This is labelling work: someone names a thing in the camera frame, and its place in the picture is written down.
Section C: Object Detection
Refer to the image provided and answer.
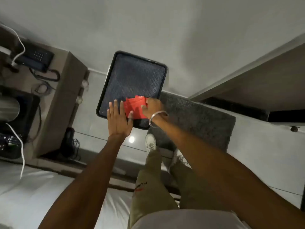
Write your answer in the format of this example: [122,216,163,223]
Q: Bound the white shoe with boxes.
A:
[145,133,157,153]
[170,149,190,168]

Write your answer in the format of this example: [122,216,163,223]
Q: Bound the olive trousers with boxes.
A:
[127,149,230,229]

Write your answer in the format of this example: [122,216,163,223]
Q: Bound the person's right hand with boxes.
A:
[141,97,166,120]

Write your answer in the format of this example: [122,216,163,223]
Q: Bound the white shirt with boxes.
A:
[132,209,251,229]

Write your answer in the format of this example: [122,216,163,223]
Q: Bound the grey coiled cable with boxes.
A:
[32,82,56,97]

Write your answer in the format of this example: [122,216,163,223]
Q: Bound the black router box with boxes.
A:
[15,41,55,73]

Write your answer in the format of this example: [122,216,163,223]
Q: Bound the white cable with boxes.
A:
[6,122,26,180]
[0,23,26,67]

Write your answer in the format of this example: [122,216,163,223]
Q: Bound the red cloth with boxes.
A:
[123,95,149,120]

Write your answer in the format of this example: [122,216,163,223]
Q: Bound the black rectangular tray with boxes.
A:
[96,50,168,130]

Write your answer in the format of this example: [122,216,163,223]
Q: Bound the wooden door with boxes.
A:
[189,33,305,123]

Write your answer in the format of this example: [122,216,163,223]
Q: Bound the person's right forearm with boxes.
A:
[151,114,305,229]

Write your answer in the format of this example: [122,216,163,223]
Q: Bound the black remote control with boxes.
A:
[0,133,23,153]

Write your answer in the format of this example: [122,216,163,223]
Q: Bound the person's left forearm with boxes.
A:
[38,134,134,229]

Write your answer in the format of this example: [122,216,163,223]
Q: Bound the black power adapter with cables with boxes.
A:
[59,127,81,161]

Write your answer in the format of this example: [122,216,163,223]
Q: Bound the silver kettle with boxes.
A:
[0,95,21,122]

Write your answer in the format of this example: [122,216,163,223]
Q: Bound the grey rug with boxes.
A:
[147,91,236,153]

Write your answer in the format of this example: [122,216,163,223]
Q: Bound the wooden bedside table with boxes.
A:
[0,28,90,163]

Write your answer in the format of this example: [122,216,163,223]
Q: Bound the black cable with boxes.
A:
[29,68,61,82]

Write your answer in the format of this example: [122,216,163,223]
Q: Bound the bed with white sheet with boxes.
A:
[0,162,134,229]

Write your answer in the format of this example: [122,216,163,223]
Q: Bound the silver bracelet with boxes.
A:
[148,111,169,128]

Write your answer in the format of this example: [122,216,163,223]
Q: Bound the person's left hand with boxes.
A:
[107,100,134,137]

